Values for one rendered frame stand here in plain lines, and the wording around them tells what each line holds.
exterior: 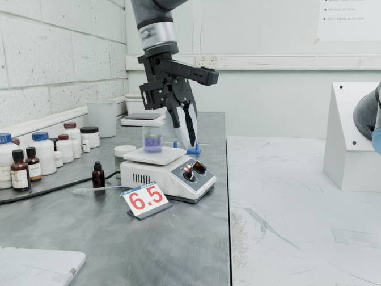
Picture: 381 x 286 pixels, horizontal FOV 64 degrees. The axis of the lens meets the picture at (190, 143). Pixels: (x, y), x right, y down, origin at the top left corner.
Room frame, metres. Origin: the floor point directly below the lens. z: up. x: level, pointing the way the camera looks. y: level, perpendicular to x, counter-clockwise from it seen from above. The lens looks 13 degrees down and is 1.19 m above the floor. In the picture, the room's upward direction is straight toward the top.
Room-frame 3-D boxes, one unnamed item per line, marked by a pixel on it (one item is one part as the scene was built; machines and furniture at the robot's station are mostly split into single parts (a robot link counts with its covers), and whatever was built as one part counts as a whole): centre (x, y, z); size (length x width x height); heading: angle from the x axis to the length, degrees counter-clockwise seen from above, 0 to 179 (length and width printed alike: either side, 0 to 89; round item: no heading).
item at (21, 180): (0.71, 0.41, 0.95); 0.04 x 0.04 x 0.10
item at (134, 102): (1.95, 0.22, 0.97); 0.37 x 0.31 x 0.14; 176
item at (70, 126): (1.03, 0.41, 0.95); 0.06 x 0.06 x 0.11
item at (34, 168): (0.77, 0.41, 0.94); 0.04 x 0.04 x 0.09
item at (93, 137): (1.14, 0.38, 0.94); 0.07 x 0.07 x 0.07
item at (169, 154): (0.73, 0.09, 0.98); 0.12 x 0.12 x 0.01; 65
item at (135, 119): (1.64, 0.23, 0.92); 0.26 x 0.19 x 0.05; 80
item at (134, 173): (0.72, 0.06, 0.94); 0.22 x 0.13 x 0.08; 65
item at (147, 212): (0.60, 0.09, 0.92); 0.09 x 0.06 x 0.04; 138
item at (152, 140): (0.74, 0.09, 1.02); 0.06 x 0.05 x 0.08; 132
